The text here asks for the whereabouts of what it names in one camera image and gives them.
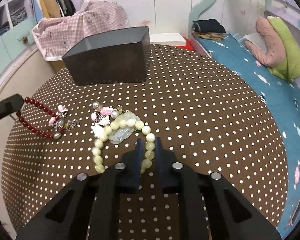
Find dark navy folded clothes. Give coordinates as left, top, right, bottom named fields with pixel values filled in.
left=192, top=18, right=226, bottom=34

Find cream yellow bead bracelet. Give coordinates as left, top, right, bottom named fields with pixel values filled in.
left=91, top=117, right=157, bottom=175

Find white pillow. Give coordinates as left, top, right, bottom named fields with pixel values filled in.
left=244, top=33, right=267, bottom=53

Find brown polka dot tablecloth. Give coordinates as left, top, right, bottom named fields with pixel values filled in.
left=1, top=45, right=287, bottom=239

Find green folded quilt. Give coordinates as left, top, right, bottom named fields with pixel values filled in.
left=267, top=16, right=300, bottom=83

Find brown cardboard box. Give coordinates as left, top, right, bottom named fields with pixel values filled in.
left=50, top=61, right=66, bottom=73

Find grey metal tin box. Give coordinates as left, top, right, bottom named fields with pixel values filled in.
left=62, top=27, right=151, bottom=86

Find pink checkered cloth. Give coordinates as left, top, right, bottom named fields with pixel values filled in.
left=32, top=0, right=130, bottom=61

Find blue patterned bed mattress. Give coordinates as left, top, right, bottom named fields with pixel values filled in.
left=191, top=33, right=300, bottom=239

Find teal drawer cabinet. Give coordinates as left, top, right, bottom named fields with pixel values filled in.
left=0, top=16, right=37, bottom=75

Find purple stair shelf cabinet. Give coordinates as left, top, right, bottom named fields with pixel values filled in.
left=0, top=0, right=51, bottom=43

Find pale green jade pendant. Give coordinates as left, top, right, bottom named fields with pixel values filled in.
left=108, top=111, right=141, bottom=145

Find folded blue jeans stack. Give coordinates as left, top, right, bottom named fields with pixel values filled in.
left=0, top=6, right=27, bottom=36

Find tan folded clothes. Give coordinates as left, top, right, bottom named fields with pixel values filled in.
left=192, top=31, right=226, bottom=42

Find hanging clothes row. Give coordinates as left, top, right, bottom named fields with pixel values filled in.
left=29, top=0, right=76, bottom=23

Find pink silver charm cluster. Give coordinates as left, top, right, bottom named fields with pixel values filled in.
left=48, top=105, right=79, bottom=140

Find red upholstered bench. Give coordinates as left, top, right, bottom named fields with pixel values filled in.
left=177, top=37, right=194, bottom=51

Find teal bunk bed frame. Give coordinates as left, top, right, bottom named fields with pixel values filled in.
left=189, top=0, right=300, bottom=47

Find pink folded quilt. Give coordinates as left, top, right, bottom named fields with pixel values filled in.
left=244, top=17, right=285, bottom=67

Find pink white charm bracelet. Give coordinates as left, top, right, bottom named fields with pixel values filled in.
left=90, top=101, right=127, bottom=138

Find dark red bead bracelet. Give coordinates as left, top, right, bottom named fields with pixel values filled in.
left=15, top=96, right=65, bottom=140

